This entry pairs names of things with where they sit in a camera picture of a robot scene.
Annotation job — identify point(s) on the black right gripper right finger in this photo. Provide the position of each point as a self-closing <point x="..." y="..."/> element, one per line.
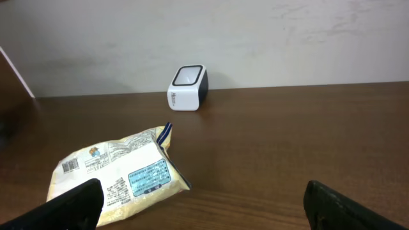
<point x="327" y="209"/>

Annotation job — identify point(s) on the white barcode scanner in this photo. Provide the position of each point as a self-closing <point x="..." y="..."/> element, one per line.
<point x="188" y="89"/>

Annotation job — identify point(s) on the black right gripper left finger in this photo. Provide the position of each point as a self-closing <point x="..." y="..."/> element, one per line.
<point x="79" y="209"/>

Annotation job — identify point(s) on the brown side panel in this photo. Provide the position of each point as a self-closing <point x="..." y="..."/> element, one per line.
<point x="14" y="90"/>

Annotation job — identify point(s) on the yellow white snack bag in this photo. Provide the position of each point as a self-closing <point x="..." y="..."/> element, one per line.
<point x="135" y="173"/>

